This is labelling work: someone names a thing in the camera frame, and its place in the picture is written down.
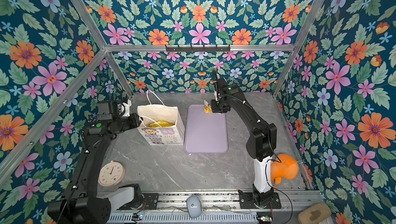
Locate twisted bread top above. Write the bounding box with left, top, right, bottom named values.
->
left=204, top=105, right=212, bottom=114

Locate white paper bag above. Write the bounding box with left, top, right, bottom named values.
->
left=137, top=90, right=185, bottom=146

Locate striped croissant bread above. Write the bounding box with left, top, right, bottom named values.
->
left=149, top=120, right=174, bottom=128

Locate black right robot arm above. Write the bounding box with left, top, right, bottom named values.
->
left=211, top=73, right=277, bottom=207

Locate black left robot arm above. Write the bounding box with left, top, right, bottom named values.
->
left=47, top=101, right=144, bottom=224

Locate purple cutting mat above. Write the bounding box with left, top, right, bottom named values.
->
left=184, top=104, right=228, bottom=154

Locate round beige clock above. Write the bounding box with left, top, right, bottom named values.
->
left=98, top=161, right=125, bottom=187

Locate black hook rack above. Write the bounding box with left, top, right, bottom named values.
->
left=165, top=45, right=231, bottom=53

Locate orange plush toy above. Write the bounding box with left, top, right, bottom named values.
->
left=271, top=154, right=300, bottom=185

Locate tan sponge block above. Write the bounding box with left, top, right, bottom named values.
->
left=298, top=202, right=332, bottom=224

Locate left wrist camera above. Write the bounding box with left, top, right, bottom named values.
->
left=119, top=99, right=132, bottom=117

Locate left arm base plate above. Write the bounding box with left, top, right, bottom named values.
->
left=143, top=193, right=159, bottom=210

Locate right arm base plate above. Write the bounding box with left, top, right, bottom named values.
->
left=238, top=190, right=282, bottom=209

